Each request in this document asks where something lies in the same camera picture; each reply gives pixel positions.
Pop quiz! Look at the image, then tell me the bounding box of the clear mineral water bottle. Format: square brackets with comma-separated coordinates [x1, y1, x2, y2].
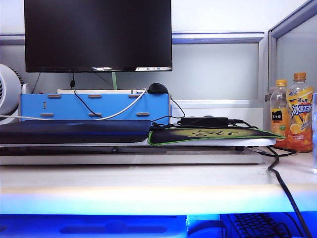
[312, 93, 317, 175]

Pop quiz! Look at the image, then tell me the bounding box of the dark closed laptop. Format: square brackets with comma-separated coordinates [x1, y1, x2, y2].
[0, 119, 152, 144]

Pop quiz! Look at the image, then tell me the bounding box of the small orange juice bottle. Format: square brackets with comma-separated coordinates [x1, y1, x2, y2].
[269, 79, 289, 142]

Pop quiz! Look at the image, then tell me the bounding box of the large iced tea bottle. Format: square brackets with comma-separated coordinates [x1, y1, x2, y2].
[282, 72, 317, 153]

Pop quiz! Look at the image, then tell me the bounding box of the black computer mouse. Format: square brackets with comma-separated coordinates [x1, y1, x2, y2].
[148, 82, 169, 94]

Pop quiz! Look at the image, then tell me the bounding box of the black power adapter brick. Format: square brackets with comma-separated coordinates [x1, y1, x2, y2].
[180, 116, 229, 126]

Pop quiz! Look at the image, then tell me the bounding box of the blue wooden organizer box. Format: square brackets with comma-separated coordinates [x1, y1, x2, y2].
[19, 93, 172, 124]

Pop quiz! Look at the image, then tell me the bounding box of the white flat base board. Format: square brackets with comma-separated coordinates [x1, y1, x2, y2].
[0, 146, 263, 166]

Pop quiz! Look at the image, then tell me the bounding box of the black green-edged mouse pad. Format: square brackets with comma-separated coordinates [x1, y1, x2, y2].
[148, 126, 286, 146]

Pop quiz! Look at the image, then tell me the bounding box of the white flat tray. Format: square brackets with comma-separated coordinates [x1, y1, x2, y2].
[57, 88, 147, 95]

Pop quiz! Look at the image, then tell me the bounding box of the black computer monitor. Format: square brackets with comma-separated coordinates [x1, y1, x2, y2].
[24, 0, 173, 73]

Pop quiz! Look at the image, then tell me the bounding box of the grey office partition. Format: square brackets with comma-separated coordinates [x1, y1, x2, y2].
[0, 0, 317, 115]

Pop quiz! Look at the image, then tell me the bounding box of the black keyboard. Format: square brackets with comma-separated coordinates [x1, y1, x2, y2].
[229, 212, 304, 238]

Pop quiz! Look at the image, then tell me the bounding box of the white desk fan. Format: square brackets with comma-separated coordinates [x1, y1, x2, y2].
[0, 63, 30, 124]

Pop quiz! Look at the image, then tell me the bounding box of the thin black mouse cable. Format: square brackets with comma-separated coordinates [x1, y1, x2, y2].
[151, 98, 186, 129]

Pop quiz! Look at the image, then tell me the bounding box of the white charging cable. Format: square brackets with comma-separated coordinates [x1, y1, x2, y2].
[0, 87, 148, 120]

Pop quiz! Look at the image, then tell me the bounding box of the thin black monitor cable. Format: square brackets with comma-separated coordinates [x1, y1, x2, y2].
[70, 71, 104, 118]

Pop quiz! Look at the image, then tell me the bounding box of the black adapter output cable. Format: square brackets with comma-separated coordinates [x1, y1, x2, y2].
[226, 118, 260, 129]

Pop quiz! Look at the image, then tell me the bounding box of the thick black power cable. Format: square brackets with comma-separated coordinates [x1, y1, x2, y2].
[266, 146, 313, 238]

